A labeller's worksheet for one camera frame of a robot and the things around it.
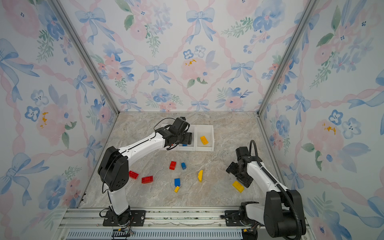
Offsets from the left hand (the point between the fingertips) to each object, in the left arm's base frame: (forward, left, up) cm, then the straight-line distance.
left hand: (188, 136), depth 89 cm
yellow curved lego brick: (-20, -7, -12) cm, 24 cm away
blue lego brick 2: (-22, +6, -14) cm, 27 cm away
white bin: (-1, -1, -11) cm, 12 cm away
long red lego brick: (-21, +23, -13) cm, 34 cm away
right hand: (-19, -27, -12) cm, 35 cm away
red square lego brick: (-13, +9, -13) cm, 21 cm away
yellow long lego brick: (-25, -29, -13) cm, 40 cm away
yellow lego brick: (+4, -11, -12) cm, 16 cm away
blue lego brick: (+1, +3, -12) cm, 12 cm away
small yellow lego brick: (-27, +5, -12) cm, 30 cm away
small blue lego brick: (-12, +3, -13) cm, 18 cm away
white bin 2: (+13, -13, -12) cm, 22 cm away
